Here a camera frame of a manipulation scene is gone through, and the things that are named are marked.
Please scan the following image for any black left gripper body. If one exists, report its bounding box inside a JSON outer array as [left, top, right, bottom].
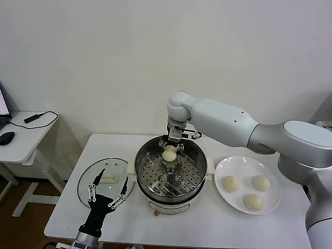
[[78, 195, 115, 236]]

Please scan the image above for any white side table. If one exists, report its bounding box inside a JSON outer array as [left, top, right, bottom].
[[0, 111, 67, 218]]

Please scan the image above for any open laptop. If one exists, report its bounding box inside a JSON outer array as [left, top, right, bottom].
[[0, 81, 12, 130]]

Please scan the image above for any perforated stainless steel steamer basket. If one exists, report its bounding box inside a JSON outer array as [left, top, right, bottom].
[[134, 134, 208, 203]]

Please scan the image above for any white steamed baozi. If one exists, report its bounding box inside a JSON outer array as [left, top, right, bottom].
[[242, 193, 265, 212], [161, 145, 177, 162], [221, 176, 240, 194], [251, 175, 271, 192]]

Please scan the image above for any white stand with label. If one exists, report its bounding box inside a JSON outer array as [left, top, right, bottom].
[[316, 120, 332, 133]]

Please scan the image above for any black dongle adapter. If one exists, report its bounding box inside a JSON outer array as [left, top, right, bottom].
[[23, 113, 42, 124]]

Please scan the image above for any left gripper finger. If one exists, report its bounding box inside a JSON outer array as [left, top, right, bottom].
[[87, 168, 106, 202], [107, 176, 130, 209]]

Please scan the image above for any round glass pot lid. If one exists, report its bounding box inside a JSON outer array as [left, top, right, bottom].
[[77, 158, 135, 210]]

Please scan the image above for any thin black cable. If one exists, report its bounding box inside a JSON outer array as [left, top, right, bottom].
[[5, 110, 59, 129]]

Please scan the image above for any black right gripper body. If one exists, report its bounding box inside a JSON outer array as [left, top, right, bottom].
[[165, 124, 186, 146]]

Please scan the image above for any black computer mouse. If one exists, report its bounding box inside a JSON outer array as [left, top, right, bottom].
[[0, 131, 16, 146]]

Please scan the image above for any stainless steel steamer pot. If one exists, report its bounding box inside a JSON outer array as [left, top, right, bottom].
[[126, 157, 215, 217]]

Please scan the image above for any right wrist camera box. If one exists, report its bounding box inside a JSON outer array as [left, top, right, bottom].
[[169, 126, 184, 143]]

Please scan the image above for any round white plate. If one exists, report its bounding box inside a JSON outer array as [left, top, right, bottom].
[[214, 155, 282, 215]]

